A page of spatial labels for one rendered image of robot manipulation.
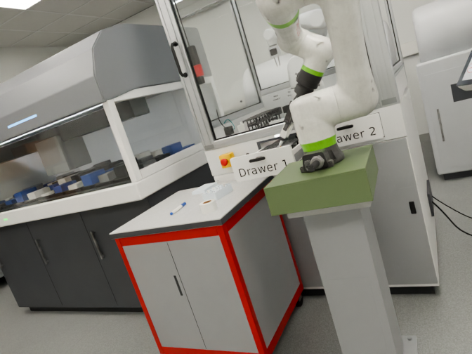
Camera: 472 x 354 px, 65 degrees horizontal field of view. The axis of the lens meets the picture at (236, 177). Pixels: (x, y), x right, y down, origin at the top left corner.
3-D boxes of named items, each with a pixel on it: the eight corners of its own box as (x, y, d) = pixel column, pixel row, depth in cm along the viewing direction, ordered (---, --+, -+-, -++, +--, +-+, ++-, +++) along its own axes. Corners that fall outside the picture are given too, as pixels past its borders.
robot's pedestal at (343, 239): (420, 396, 131) (371, 195, 116) (335, 390, 144) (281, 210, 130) (416, 338, 157) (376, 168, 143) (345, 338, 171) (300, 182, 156)
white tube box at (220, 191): (217, 200, 171) (214, 192, 170) (204, 201, 176) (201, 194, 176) (233, 190, 180) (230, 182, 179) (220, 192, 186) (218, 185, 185)
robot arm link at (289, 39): (290, 34, 118) (306, 0, 116) (258, 20, 120) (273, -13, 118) (298, 60, 153) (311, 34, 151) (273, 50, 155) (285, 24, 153)
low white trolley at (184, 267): (274, 383, 157) (220, 218, 143) (163, 370, 188) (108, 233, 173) (310, 300, 207) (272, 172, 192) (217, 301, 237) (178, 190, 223)
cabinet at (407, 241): (445, 298, 176) (410, 135, 160) (253, 300, 226) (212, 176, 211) (438, 216, 257) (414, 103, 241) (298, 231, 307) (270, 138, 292)
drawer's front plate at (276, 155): (296, 171, 153) (289, 145, 151) (236, 182, 168) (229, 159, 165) (298, 169, 155) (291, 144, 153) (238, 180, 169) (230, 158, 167)
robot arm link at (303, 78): (319, 78, 144) (327, 77, 151) (293, 65, 148) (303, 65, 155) (312, 93, 146) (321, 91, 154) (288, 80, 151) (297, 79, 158)
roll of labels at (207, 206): (205, 209, 162) (202, 201, 161) (220, 206, 160) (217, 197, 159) (199, 215, 156) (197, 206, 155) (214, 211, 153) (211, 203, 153)
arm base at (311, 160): (332, 173, 115) (327, 155, 114) (288, 182, 122) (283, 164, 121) (348, 152, 137) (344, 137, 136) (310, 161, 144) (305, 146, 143)
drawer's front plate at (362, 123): (383, 137, 164) (378, 113, 161) (319, 151, 178) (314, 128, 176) (384, 136, 165) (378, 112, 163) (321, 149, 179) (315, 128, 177)
